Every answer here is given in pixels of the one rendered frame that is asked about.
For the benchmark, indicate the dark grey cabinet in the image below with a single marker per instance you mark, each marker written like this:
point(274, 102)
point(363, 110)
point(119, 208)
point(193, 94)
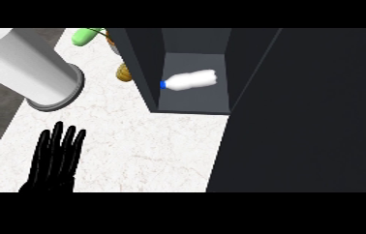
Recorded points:
point(190, 67)

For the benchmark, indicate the dark grey cabinet door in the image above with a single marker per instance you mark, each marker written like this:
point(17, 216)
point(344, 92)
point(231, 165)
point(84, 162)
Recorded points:
point(296, 115)

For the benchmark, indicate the tan round fruit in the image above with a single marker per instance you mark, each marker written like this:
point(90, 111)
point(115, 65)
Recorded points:
point(124, 73)

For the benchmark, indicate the green vegetable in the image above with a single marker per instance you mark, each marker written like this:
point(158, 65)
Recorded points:
point(82, 37)

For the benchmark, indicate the white water bottle blue cap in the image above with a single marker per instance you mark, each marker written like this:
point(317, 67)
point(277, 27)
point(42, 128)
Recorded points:
point(192, 80)

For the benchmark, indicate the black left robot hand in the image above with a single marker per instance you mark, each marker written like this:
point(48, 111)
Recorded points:
point(53, 162)

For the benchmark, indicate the pale grey cylinder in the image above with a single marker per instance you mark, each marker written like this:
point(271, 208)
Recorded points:
point(35, 67)

